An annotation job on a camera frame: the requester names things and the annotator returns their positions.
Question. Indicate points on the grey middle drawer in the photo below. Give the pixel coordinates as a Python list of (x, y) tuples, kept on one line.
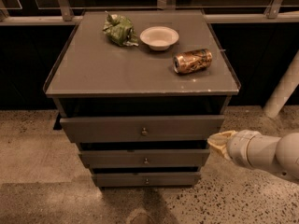
[(134, 158)]

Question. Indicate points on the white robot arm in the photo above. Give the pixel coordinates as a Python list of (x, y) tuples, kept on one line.
[(278, 156)]

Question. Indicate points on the grey drawer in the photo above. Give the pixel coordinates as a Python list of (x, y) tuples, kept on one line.
[(128, 129), (138, 179), (134, 158)]

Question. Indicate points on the brass middle drawer knob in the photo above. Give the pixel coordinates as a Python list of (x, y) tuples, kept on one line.
[(146, 161)]

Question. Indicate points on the white bowl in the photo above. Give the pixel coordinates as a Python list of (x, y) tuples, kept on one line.
[(159, 38)]

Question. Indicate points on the gold drink can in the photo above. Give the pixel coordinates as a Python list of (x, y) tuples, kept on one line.
[(192, 61)]

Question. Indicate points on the crumpled green chip bag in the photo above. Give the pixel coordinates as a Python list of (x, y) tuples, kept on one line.
[(120, 30)]

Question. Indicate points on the grey top drawer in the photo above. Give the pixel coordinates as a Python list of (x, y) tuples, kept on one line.
[(128, 129)]

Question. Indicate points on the brass top drawer knob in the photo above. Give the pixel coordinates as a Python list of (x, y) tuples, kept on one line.
[(144, 131)]

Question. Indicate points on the grey bottom drawer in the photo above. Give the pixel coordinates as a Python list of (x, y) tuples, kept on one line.
[(138, 179)]

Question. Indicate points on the metal railing frame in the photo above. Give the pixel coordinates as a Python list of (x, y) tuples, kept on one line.
[(32, 12)]

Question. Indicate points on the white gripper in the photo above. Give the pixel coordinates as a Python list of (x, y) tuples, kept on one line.
[(239, 147)]

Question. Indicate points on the grey drawer cabinet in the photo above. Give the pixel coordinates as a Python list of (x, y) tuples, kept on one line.
[(96, 78)]

